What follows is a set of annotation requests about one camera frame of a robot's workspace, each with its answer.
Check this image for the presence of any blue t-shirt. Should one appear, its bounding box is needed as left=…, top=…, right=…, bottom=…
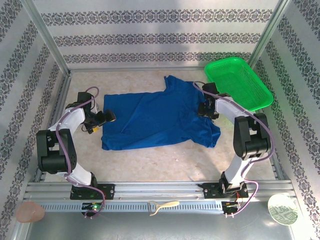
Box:
left=101, top=74, right=222, bottom=151

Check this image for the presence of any green plastic mesh basket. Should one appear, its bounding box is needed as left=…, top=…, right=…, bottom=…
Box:
left=204, top=56, right=274, bottom=113

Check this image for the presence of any small circuit board with LED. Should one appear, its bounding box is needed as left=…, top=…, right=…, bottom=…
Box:
left=81, top=202, right=104, bottom=212
left=221, top=201, right=242, bottom=213

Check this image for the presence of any beige plastic peeler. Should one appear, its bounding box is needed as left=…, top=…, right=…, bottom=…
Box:
left=147, top=200, right=181, bottom=217

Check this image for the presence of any translucent pink cup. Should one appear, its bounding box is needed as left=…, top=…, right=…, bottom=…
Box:
left=16, top=201, right=46, bottom=223

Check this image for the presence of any round disc with code print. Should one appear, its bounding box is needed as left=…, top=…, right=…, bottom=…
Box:
left=267, top=194, right=300, bottom=226

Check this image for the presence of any aluminium table side rail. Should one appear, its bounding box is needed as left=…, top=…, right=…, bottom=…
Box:
left=254, top=108, right=288, bottom=181
left=33, top=71, right=73, bottom=183

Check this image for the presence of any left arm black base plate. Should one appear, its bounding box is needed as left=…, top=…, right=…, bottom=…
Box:
left=69, top=183, right=116, bottom=200

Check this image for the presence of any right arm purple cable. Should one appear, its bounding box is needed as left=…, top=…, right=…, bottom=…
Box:
left=192, top=81, right=277, bottom=218

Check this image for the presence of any aluminium frame post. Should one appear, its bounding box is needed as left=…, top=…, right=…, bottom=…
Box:
left=248, top=0, right=293, bottom=70
left=21, top=0, right=72, bottom=76

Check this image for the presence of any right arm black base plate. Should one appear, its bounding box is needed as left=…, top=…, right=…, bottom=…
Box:
left=202, top=182, right=250, bottom=200

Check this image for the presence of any wide aluminium mounting rail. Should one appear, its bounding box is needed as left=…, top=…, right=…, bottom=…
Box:
left=23, top=181, right=296, bottom=202

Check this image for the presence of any grey slotted cable duct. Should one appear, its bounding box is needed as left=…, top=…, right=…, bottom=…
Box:
left=39, top=201, right=224, bottom=214

